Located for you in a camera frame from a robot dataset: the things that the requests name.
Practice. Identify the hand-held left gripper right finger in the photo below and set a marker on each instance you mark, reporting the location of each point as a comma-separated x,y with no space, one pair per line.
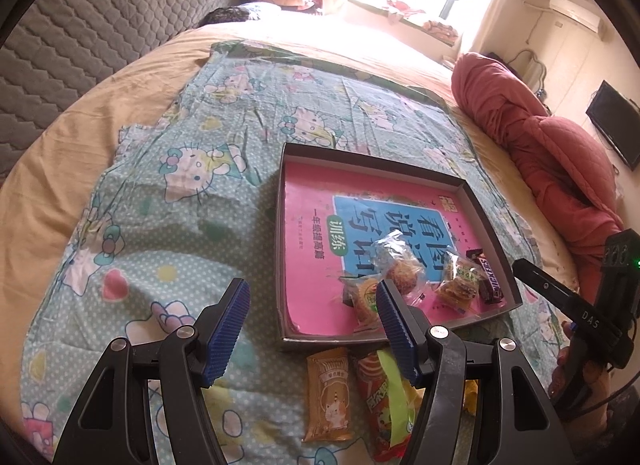
395,335

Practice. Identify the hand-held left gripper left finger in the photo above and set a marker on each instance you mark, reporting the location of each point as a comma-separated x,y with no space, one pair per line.
227,332

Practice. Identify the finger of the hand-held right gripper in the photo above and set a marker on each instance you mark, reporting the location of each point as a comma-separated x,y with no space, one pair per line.
550,290

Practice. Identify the small mooncake packet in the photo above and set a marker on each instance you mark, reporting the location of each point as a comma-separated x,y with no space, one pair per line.
365,300

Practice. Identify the green snack packet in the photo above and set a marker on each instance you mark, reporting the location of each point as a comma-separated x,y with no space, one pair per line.
397,395

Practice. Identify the brown chocolate bar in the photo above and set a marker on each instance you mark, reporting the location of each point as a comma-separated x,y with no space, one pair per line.
487,280

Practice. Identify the red snack packet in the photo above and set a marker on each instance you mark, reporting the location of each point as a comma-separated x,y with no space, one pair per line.
372,395

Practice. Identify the round pastry clear packet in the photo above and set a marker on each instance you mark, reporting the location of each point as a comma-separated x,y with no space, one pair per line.
400,267

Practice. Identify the green label pastry packet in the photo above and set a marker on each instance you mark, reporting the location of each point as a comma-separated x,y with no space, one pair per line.
457,287

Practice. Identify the orange hamster snack packet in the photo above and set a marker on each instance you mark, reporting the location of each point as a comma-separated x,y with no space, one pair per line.
327,395

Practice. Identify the yellow snack packet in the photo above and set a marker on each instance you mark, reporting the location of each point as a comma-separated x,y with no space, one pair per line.
471,395

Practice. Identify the grey cardboard box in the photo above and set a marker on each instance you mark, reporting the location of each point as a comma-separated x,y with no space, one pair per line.
375,165

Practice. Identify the person's right hand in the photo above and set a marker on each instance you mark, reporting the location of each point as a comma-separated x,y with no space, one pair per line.
595,385

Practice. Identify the pink book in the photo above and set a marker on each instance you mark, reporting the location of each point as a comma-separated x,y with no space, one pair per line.
310,245

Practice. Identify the red quilt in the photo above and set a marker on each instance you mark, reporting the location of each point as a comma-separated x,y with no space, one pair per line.
550,145

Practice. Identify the black television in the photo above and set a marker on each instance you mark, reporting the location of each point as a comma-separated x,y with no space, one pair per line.
617,122

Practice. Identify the cartoon cat printed blanket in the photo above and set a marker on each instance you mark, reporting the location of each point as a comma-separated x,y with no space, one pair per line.
200,120

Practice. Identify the beige bed sheet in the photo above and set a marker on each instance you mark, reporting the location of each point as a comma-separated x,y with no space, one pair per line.
75,145

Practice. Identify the white air conditioner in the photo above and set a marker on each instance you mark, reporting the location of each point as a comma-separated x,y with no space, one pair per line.
575,12

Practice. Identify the clothes on windowsill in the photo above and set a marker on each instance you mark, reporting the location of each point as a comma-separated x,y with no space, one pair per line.
425,20

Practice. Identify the dark patterned pillow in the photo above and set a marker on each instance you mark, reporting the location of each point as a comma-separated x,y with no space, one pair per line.
230,15

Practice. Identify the grey quilted headboard cover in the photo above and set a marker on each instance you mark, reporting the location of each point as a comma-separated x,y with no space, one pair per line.
100,20

